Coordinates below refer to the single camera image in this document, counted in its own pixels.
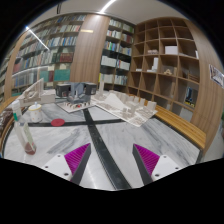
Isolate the middle bookshelf with books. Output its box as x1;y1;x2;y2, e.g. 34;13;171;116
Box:
99;18;134;92

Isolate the white lidded ceramic cup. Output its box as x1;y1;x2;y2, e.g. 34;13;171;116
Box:
28;102;42;123

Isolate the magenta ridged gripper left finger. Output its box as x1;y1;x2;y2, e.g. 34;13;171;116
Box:
42;142;92;186

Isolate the wall poster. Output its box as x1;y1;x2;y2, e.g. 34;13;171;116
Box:
209;65;224;89

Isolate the white city block model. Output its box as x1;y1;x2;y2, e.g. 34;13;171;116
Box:
91;90;157;127

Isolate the wooden cubby shelf unit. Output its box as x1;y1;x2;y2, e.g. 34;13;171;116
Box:
127;17;200;115

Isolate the white box on shelf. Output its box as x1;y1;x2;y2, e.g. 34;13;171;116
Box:
165;46;178;55

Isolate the yellow black book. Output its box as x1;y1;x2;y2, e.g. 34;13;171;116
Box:
185;87;195;107

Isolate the bookshelf with books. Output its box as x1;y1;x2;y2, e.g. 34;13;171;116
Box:
99;18;134;92
0;14;86;101

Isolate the grey architectural building model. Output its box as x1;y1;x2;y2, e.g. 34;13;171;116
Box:
56;82;97;104

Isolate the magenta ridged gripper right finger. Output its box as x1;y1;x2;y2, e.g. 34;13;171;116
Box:
132;143;183;187

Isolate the red round coaster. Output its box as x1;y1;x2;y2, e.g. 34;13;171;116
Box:
51;119;65;127

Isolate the white frame architectural model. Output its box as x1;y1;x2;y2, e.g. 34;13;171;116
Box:
18;78;56;107

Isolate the left bookshelf with books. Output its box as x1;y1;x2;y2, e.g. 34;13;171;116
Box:
0;14;86;101

